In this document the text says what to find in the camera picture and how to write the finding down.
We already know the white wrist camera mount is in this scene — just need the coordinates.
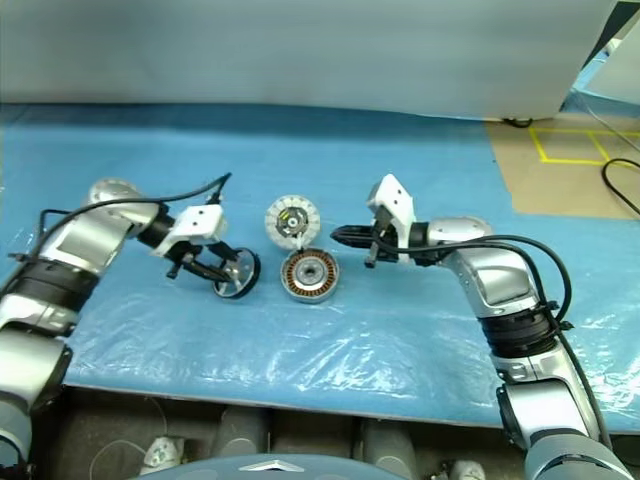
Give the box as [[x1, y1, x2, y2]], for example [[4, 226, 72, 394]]
[[149, 203, 227, 259], [366, 173, 416, 261]]

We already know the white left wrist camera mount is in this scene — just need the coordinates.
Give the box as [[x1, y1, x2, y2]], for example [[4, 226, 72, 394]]
[[149, 203, 227, 259]]

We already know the white rounded plastic piece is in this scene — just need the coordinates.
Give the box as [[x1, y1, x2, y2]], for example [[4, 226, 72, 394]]
[[439, 459, 484, 480], [142, 437, 184, 476]]

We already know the brown cardboard floor sheet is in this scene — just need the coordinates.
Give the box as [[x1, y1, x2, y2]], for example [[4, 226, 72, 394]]
[[484, 114, 640, 221]]

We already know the blue-grey dome with silver emblem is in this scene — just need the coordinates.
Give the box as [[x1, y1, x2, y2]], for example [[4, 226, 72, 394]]
[[187, 452, 384, 480]]

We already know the thick black floor cable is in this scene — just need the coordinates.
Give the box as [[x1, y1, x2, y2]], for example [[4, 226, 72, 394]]
[[601, 158, 640, 219]]

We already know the grey rounded cylinder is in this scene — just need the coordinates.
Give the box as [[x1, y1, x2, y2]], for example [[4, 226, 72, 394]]
[[217, 407, 274, 459], [362, 419, 419, 466]]

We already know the motor housing with copper windings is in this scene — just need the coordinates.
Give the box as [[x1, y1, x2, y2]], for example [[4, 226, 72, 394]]
[[278, 248, 341, 304]]

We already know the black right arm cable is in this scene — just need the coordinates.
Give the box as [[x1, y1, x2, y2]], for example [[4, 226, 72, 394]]
[[374, 234, 616, 451]]

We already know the white motor stator disc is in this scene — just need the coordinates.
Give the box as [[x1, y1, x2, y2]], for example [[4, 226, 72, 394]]
[[263, 194, 321, 250]]

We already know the blue plastic table sheet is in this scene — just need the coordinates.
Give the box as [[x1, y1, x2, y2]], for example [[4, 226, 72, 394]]
[[0, 102, 640, 431]]

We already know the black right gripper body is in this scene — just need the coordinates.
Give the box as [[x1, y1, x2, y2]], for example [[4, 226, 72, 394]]
[[364, 208, 401, 269]]

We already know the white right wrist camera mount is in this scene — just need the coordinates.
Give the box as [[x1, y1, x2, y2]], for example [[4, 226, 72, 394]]
[[366, 173, 416, 261]]

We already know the silver black motor rotor ring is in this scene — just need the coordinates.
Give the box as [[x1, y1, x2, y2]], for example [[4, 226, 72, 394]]
[[210, 247, 263, 301]]

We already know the white backdrop board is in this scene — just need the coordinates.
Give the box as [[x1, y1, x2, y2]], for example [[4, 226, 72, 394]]
[[0, 0, 621, 121]]

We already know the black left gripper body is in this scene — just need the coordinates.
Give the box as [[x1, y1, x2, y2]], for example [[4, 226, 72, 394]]
[[164, 238, 226, 279]]

